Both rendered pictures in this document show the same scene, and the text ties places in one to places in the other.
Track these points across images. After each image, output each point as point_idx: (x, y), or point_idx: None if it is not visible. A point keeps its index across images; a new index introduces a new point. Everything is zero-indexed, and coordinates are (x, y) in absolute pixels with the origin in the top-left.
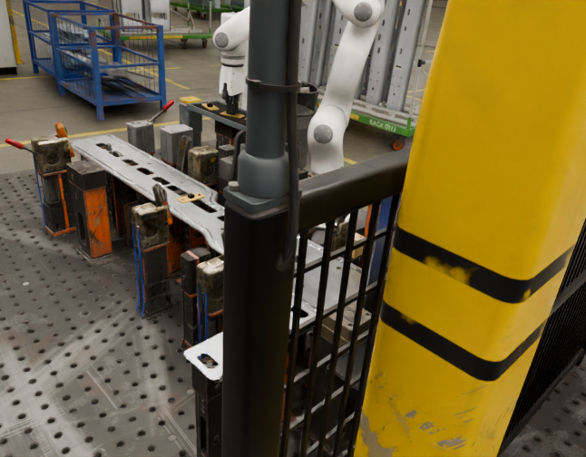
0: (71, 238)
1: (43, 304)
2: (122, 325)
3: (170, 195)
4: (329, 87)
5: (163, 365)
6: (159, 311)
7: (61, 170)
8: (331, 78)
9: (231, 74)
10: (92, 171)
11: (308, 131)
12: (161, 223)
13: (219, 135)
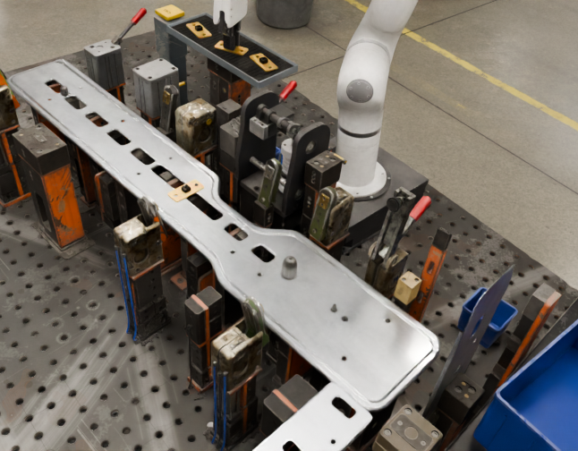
0: (29, 211)
1: (9, 325)
2: (113, 356)
3: (157, 186)
4: (369, 20)
5: (169, 418)
6: (155, 332)
7: (4, 129)
8: (373, 10)
9: (231, 0)
10: (50, 150)
11: (339, 85)
12: (152, 243)
13: (215, 74)
